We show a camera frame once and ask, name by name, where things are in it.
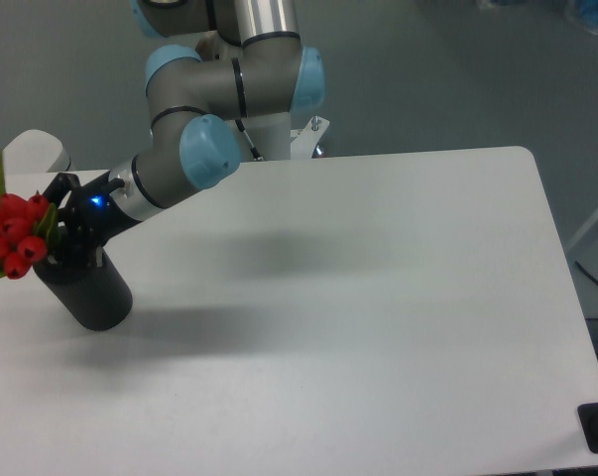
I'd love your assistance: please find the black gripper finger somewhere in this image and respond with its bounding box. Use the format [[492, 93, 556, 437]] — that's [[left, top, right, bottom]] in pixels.
[[41, 173, 81, 208], [54, 234, 105, 270]]

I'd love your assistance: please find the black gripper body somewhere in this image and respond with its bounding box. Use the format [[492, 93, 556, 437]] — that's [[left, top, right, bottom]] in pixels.
[[58, 177, 140, 248]]

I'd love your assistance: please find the red tulip bouquet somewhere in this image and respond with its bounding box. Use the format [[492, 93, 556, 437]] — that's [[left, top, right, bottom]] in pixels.
[[0, 154, 60, 280]]

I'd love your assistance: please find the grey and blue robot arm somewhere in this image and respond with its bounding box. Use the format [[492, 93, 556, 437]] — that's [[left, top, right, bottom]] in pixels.
[[45, 1, 325, 269]]

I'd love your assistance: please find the dark grey cylindrical vase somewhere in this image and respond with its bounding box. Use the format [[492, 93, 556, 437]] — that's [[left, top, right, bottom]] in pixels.
[[34, 250, 133, 331]]

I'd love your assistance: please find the white rounded chair back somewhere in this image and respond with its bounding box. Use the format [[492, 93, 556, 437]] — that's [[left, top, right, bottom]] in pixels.
[[3, 129, 75, 176]]

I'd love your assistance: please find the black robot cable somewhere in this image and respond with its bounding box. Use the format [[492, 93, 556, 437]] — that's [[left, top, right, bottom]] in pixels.
[[234, 117, 267, 163]]

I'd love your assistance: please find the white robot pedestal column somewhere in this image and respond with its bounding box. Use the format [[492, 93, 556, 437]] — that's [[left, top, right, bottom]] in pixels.
[[232, 112, 291, 162]]

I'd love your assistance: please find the white pedestal base frame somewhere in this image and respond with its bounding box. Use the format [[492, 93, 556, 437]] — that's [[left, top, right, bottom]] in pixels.
[[290, 115, 330, 160]]

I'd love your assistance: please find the black cable on floor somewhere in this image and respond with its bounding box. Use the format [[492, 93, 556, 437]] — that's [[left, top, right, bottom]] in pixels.
[[574, 261, 598, 295]]

